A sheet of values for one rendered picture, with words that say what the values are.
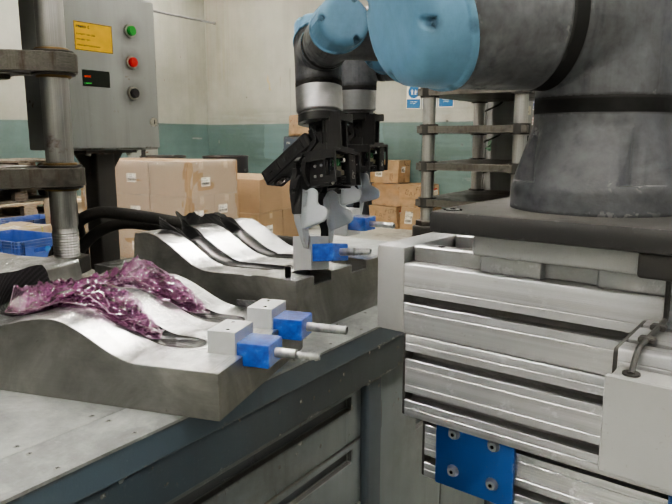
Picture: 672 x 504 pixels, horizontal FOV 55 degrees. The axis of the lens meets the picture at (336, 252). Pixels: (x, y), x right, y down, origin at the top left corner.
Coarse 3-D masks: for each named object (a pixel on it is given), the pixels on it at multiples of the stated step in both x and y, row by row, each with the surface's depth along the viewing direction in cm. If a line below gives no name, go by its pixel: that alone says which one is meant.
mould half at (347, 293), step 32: (256, 224) 132; (160, 256) 113; (192, 256) 111; (256, 256) 119; (352, 256) 116; (224, 288) 105; (256, 288) 101; (288, 288) 97; (320, 288) 102; (352, 288) 110; (320, 320) 103
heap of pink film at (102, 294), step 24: (144, 264) 92; (24, 288) 88; (48, 288) 86; (72, 288) 83; (96, 288) 80; (120, 288) 83; (144, 288) 88; (168, 288) 89; (24, 312) 82; (96, 312) 78; (120, 312) 78; (144, 312) 81; (192, 312) 88; (144, 336) 78
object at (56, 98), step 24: (48, 0) 137; (48, 24) 138; (48, 96) 140; (48, 120) 141; (48, 144) 142; (72, 144) 145; (48, 192) 146; (72, 192) 146; (72, 216) 147; (72, 240) 147
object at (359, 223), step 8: (352, 208) 133; (360, 216) 130; (368, 216) 130; (352, 224) 130; (360, 224) 129; (368, 224) 129; (376, 224) 128; (384, 224) 127; (392, 224) 126; (336, 232) 132; (344, 232) 131; (352, 232) 132
